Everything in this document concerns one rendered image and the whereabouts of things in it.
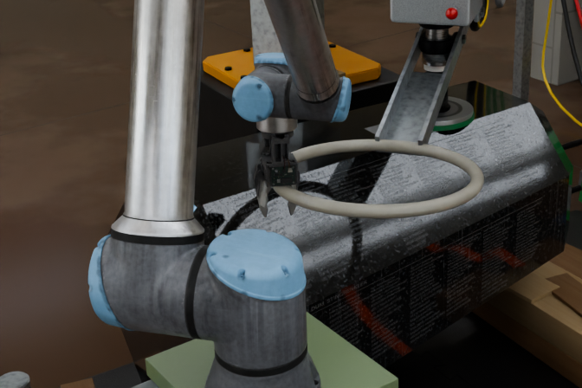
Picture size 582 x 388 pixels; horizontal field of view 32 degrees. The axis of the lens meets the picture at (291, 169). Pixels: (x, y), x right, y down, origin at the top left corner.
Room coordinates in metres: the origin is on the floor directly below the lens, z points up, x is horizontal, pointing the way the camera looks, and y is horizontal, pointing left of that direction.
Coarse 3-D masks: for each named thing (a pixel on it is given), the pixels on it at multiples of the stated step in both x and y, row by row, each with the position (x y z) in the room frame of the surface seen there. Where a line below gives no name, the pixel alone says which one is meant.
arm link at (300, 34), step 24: (264, 0) 1.71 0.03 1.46; (288, 0) 1.68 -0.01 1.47; (312, 0) 1.73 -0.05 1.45; (288, 24) 1.72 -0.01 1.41; (312, 24) 1.74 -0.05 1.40; (288, 48) 1.77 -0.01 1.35; (312, 48) 1.77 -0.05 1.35; (312, 72) 1.81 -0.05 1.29; (336, 72) 1.89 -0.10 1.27; (288, 96) 1.92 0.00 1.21; (312, 96) 1.86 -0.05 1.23; (336, 96) 1.89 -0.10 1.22; (336, 120) 1.90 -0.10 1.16
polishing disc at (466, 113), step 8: (448, 96) 2.84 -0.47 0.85; (456, 104) 2.77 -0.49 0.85; (464, 104) 2.76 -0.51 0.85; (448, 112) 2.71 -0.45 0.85; (456, 112) 2.71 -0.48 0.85; (464, 112) 2.70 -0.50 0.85; (472, 112) 2.70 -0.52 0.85; (440, 120) 2.65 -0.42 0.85; (448, 120) 2.64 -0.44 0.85; (456, 120) 2.65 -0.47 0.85; (464, 120) 2.66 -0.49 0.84
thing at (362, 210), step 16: (320, 144) 2.34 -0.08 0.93; (336, 144) 2.35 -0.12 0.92; (352, 144) 2.35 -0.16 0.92; (368, 144) 2.36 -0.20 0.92; (384, 144) 2.35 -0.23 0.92; (400, 144) 2.34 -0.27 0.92; (416, 144) 2.33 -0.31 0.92; (448, 160) 2.25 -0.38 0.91; (464, 160) 2.20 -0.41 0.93; (480, 176) 2.08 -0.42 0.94; (288, 192) 2.01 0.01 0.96; (464, 192) 1.98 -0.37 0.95; (320, 208) 1.94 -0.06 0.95; (336, 208) 1.92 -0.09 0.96; (352, 208) 1.91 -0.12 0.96; (368, 208) 1.90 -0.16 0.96; (384, 208) 1.90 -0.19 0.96; (400, 208) 1.90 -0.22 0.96; (416, 208) 1.91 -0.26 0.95; (432, 208) 1.92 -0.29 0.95; (448, 208) 1.94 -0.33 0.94
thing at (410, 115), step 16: (464, 32) 2.81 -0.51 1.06; (416, 48) 2.73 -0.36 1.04; (448, 64) 2.62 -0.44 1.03; (400, 80) 2.58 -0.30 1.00; (416, 80) 2.64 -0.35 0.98; (432, 80) 2.63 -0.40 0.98; (448, 80) 2.60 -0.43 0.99; (400, 96) 2.56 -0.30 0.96; (416, 96) 2.57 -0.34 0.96; (432, 96) 2.56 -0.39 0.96; (400, 112) 2.51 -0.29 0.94; (416, 112) 2.50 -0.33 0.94; (432, 112) 2.42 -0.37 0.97; (384, 128) 2.40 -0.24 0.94; (400, 128) 2.44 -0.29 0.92; (416, 128) 2.43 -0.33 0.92; (432, 128) 2.42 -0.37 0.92
